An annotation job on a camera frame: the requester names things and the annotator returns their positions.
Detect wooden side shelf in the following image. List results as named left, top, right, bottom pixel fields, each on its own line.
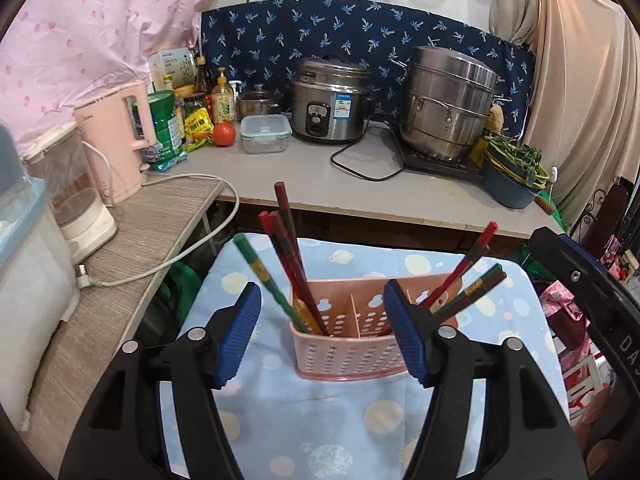
left=22, top=177, right=226, bottom=436

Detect white power cable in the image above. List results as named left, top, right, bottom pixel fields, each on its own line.
left=75, top=174, right=241, bottom=288

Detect gold flower spoon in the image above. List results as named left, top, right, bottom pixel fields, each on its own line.
left=292, top=299, right=321, bottom=333

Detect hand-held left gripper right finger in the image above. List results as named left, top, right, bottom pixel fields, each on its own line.
left=383, top=280, right=586, bottom=480

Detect black power cable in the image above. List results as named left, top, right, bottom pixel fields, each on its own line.
left=330, top=127, right=407, bottom=182

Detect blue plastic basin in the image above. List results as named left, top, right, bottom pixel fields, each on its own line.
left=482, top=145, right=551, bottom=209

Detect pink electric kettle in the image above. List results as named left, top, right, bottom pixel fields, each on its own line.
left=74, top=81, right=158, bottom=202

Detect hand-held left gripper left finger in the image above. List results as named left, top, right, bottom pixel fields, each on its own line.
left=59, top=282, right=262, bottom=480

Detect pink printed bag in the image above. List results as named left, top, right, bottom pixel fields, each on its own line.
left=540, top=280, right=591, bottom=341

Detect dark purple chopstick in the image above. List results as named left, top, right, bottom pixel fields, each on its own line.
left=273, top=182, right=313, bottom=291

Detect stainless steel steamer pot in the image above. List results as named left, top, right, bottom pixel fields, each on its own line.
left=397, top=46, right=506, bottom=162

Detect white jug appliance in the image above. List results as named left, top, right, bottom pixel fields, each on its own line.
left=22, top=127, right=118, bottom=264

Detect yellow pump bottle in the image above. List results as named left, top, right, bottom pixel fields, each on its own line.
left=211, top=67, right=237, bottom=125

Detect green chopstick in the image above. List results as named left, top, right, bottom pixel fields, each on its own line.
left=432, top=262, right=505, bottom=313
left=233, top=233, right=311, bottom=335

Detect beige curtain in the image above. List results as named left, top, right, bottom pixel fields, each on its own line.
left=492, top=0, right=640, bottom=221

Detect red tomato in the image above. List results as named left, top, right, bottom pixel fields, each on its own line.
left=212, top=122, right=237, bottom=147

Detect pink plastic utensil basket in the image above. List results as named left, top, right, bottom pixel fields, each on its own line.
left=290, top=272, right=476, bottom=381

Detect green packet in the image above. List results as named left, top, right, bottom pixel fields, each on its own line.
left=144, top=91, right=190, bottom=171

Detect yellow packet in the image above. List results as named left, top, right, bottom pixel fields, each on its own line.
left=183, top=107, right=215, bottom=145

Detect white dish drainer box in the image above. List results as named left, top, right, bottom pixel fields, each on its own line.
left=0, top=120, right=81, bottom=433

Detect red chopstick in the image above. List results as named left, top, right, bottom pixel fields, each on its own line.
left=422, top=221, right=499, bottom=308
left=258, top=211, right=323, bottom=336

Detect dark chair back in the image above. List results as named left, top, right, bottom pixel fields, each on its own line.
left=580, top=177, right=640, bottom=266

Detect navy printed cloth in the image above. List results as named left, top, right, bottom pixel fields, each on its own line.
left=200, top=0, right=537, bottom=136

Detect black induction cooker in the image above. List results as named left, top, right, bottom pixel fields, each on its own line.
left=395, top=127, right=488, bottom=183

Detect pink dotted curtain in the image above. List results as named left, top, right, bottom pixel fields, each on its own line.
left=0, top=0, right=241, bottom=148

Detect green leafy vegetables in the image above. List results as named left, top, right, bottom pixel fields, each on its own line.
left=485, top=132, right=551, bottom=183

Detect dark sauce bottle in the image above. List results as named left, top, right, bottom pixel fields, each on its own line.
left=194, top=56, right=213, bottom=97

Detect small pot with glass lid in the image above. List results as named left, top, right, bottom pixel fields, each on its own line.
left=236, top=84, right=283, bottom=121

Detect white green carton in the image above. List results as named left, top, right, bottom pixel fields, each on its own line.
left=148, top=47, right=196, bottom=93

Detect steel rice cooker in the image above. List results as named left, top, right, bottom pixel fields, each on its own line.
left=289, top=55, right=376, bottom=143

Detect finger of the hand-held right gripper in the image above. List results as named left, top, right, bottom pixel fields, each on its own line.
left=530, top=227, right=623, bottom=333

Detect blue printed tablecloth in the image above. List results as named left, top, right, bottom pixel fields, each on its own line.
left=172, top=234, right=571, bottom=480

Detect glass food container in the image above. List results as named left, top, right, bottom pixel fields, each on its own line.
left=239, top=114, right=292, bottom=155

